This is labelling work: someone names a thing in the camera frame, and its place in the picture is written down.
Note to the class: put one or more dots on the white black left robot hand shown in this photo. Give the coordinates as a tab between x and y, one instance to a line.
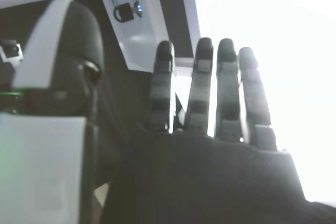
199	182

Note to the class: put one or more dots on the white cabinet door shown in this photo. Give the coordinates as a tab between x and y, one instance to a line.
141	40

